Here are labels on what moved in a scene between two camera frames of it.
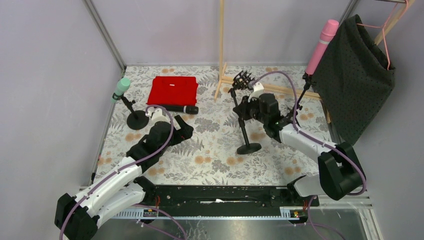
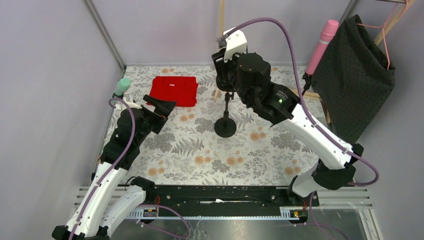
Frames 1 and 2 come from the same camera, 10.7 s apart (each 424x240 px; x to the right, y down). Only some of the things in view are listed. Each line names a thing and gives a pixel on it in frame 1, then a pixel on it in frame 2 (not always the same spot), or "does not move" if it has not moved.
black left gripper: [180, 131] to [158, 112]
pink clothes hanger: [384, 25] does not move
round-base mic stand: [243, 80] to [226, 127]
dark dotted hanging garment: [354, 81] does not move
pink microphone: [329, 28] does not move
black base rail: [215, 201] does not move
